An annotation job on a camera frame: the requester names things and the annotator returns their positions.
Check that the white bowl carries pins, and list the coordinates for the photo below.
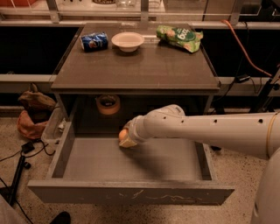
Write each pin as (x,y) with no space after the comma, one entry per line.
(127,42)

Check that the orange fruit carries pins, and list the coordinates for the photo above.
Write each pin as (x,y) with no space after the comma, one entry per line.
(123,133)

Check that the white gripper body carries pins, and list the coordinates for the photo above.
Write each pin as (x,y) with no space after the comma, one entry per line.
(134,131)

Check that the grey cabinet table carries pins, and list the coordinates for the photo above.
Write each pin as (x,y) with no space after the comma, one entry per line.
(154,75)

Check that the brown cloth bag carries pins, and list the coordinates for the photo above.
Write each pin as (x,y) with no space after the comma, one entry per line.
(35,101)

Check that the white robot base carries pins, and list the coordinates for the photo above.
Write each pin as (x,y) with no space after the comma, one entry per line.
(267,200)

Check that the roll of masking tape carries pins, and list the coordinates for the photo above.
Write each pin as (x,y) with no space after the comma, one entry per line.
(108,104)

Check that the open grey top drawer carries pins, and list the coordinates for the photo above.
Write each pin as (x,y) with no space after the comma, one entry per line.
(96,170)

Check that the orange cloth bag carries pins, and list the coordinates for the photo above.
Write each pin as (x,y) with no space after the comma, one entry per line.
(27,128)

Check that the crushed blue soda can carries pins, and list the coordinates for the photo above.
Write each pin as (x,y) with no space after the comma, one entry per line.
(94,41)

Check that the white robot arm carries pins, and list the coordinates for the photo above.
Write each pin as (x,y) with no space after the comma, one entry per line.
(171,122)

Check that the black shoe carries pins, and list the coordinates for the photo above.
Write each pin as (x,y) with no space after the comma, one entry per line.
(62,218)

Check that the black tripod stand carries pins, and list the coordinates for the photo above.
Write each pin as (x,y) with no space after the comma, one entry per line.
(9,192)

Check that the green chip bag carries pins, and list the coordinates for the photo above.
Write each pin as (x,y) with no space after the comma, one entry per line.
(180,37)

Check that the black power adapter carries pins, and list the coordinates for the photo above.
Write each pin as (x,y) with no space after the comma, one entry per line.
(242,78)

